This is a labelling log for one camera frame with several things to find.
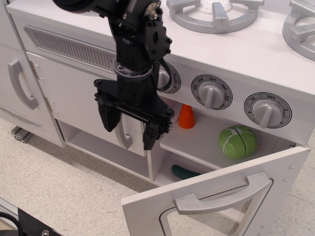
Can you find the grey cabinet door handle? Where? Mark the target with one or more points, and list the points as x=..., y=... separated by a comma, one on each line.
x=123, y=133

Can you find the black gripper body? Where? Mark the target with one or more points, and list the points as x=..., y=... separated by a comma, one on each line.
x=137, y=98

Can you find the orange toy carrot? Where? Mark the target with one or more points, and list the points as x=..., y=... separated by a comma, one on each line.
x=186, y=117

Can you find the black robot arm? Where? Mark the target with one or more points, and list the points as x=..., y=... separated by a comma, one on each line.
x=141, y=44

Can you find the silver right stove burner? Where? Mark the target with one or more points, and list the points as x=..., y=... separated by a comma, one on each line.
x=296, y=36

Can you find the silver stove burner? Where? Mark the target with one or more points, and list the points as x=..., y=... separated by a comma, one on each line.
x=214, y=16
x=296, y=36

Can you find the silver left stove burner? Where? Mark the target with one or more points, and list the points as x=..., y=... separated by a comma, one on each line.
x=214, y=16

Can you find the white cabinet door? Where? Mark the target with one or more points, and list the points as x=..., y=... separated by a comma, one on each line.
x=71, y=93

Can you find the grey left control knob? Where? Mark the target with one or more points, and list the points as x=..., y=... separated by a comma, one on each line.
x=173, y=78

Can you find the white oven door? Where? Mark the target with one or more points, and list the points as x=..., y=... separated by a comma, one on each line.
x=261, y=184

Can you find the green toy cabbage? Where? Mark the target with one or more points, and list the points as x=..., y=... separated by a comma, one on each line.
x=237, y=142

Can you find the grey right control knob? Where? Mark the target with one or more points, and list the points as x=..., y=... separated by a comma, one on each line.
x=267, y=110

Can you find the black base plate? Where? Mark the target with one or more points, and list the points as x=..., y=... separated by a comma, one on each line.
x=33, y=227

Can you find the white left fridge door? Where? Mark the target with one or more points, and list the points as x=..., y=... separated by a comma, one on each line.
x=38, y=121

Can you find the white toy kitchen body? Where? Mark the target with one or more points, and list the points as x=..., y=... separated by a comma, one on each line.
x=251, y=60

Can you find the silver vent grille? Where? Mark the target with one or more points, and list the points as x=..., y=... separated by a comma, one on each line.
x=71, y=48

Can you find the grey control knob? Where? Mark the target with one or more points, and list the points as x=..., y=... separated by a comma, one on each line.
x=267, y=110
x=173, y=78
x=211, y=92

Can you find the grey middle control knob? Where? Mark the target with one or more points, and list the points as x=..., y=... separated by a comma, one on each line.
x=211, y=92

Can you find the dark green toy cucumber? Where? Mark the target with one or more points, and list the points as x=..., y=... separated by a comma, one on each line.
x=182, y=172

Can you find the aluminium frame rail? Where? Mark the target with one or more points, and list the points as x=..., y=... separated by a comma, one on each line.
x=21, y=135

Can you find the grey fridge door handle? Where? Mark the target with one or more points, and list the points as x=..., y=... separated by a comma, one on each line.
x=14, y=71

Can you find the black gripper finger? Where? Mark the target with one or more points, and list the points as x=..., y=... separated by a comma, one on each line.
x=151, y=134
x=110, y=116

